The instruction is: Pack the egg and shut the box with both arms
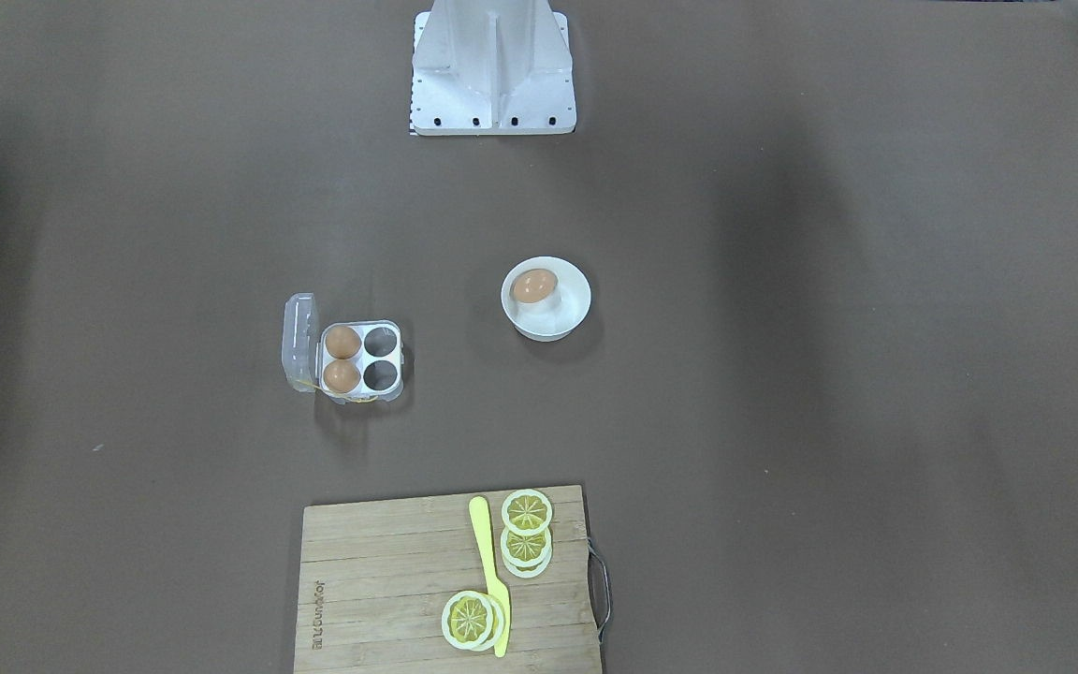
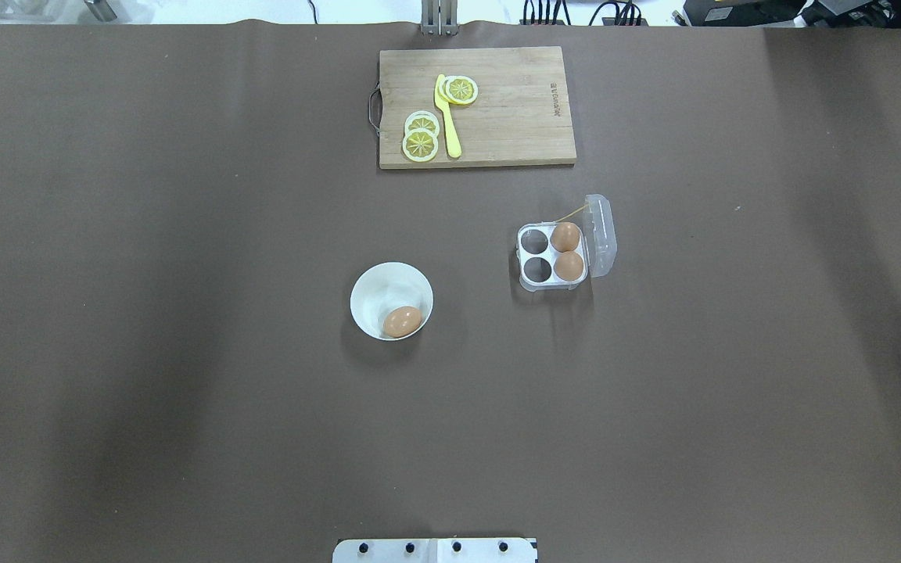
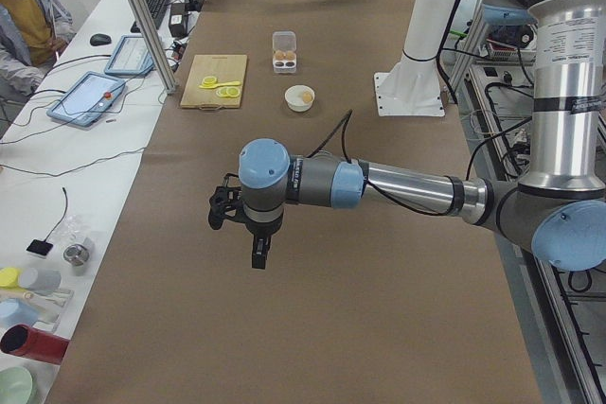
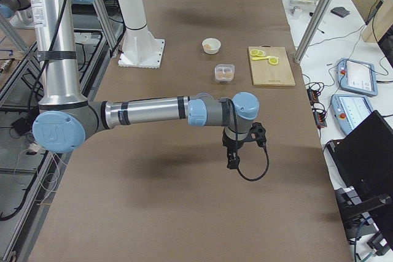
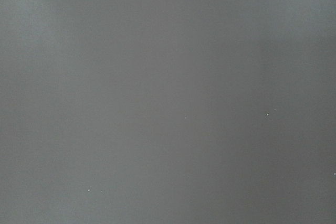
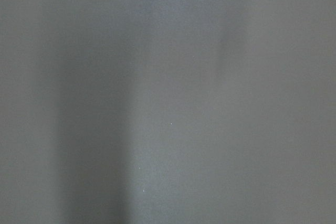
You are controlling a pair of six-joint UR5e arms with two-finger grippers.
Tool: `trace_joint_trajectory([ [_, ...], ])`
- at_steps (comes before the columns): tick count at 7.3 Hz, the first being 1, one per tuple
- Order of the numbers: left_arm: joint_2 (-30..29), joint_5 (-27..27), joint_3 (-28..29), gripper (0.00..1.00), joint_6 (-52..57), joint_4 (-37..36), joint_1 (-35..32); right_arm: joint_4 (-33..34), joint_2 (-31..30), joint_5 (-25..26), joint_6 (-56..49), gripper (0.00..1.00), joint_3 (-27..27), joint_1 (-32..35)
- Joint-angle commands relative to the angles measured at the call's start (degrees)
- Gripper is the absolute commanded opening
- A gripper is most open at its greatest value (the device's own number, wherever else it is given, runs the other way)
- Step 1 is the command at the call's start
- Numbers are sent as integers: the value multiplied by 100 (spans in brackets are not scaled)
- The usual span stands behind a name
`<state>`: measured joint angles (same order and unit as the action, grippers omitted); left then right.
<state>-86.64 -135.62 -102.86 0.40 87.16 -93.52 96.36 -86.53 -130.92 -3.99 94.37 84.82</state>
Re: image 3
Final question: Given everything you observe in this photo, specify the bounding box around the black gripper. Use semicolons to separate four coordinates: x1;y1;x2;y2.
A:
243;207;284;270

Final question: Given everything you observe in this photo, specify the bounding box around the clear plastic egg box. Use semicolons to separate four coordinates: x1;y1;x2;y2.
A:
272;30;297;74

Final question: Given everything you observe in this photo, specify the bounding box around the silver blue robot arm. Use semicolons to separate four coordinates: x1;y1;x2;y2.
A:
226;0;605;271

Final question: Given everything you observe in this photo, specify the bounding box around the black box with label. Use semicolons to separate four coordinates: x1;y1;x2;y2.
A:
169;3;188;38

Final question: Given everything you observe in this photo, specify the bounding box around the white round bowl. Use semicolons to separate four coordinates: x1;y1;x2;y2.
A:
284;84;315;113

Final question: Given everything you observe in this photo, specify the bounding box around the yellow plastic spoon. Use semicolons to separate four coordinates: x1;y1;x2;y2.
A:
198;80;241;89

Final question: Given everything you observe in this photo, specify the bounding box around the yellow lemon slice toy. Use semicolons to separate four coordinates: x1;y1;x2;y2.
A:
200;76;218;88

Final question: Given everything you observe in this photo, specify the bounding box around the wooden cutting board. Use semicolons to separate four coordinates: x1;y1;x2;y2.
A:
180;54;248;110

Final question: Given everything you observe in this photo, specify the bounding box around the small metal cylinder block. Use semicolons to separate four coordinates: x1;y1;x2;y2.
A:
62;237;95;276

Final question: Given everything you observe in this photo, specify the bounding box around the grey cup lying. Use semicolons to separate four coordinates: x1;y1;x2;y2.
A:
18;268;62;295

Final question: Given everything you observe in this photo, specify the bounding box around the black square pad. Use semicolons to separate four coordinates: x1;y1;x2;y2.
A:
26;239;53;257

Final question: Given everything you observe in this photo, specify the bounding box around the blue teach pendant far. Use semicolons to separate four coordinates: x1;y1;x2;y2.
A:
104;34;153;79

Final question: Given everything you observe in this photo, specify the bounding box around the blue teach pendant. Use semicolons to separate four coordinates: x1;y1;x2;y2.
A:
46;71;126;128
104;34;153;79

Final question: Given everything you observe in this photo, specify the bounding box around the blue teach pendant near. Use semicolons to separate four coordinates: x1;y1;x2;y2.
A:
46;71;126;128

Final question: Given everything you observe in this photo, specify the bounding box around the yellow cup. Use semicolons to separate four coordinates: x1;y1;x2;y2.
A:
0;267;21;289

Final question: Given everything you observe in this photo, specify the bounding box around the light blue cup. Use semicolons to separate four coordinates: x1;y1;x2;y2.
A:
0;299;39;328

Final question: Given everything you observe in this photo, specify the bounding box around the red cylinder cup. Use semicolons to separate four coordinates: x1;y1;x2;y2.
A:
1;325;70;365

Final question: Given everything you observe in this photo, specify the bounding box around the black computer mouse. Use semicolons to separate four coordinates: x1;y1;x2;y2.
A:
89;33;112;46

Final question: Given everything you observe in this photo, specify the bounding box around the black keyboard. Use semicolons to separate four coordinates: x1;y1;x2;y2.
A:
145;0;171;30

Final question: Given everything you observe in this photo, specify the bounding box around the green bowl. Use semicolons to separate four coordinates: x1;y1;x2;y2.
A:
0;367;36;404

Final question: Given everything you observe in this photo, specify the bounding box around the seated person yellow shirt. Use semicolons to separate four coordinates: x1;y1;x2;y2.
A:
1;0;75;103

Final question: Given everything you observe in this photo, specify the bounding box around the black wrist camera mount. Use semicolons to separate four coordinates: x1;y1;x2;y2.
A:
207;173;245;230

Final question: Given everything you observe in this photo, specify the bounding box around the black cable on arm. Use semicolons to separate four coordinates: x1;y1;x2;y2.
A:
305;109;463;216

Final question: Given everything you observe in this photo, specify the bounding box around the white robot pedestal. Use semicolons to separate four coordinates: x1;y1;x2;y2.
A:
375;0;455;117

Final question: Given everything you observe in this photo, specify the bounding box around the black cable on desk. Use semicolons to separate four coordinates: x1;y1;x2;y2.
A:
0;54;165;177

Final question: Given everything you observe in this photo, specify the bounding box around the aluminium frame post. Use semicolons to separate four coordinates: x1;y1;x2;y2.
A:
128;0;177;95

